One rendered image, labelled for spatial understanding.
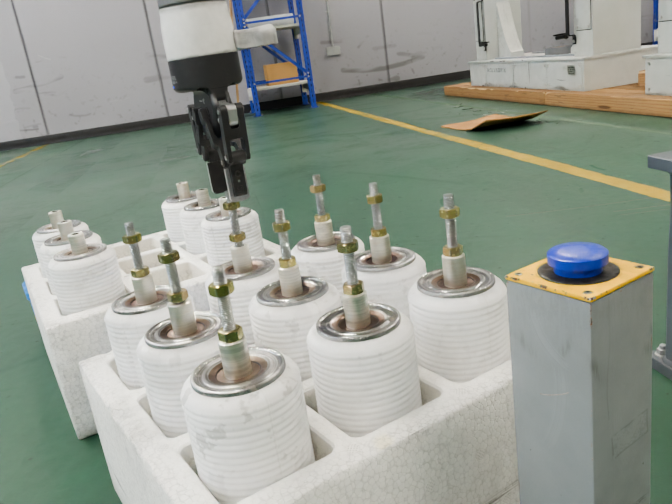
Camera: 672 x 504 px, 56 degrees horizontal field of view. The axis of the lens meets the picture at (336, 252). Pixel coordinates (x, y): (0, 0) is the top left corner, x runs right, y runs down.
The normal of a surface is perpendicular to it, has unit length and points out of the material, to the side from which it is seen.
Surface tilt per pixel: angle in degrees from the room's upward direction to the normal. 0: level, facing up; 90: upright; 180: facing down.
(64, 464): 0
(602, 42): 90
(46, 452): 0
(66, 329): 90
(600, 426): 90
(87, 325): 90
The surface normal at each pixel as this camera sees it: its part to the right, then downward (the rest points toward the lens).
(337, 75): 0.20, 0.27
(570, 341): -0.82, 0.28
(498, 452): 0.55, 0.18
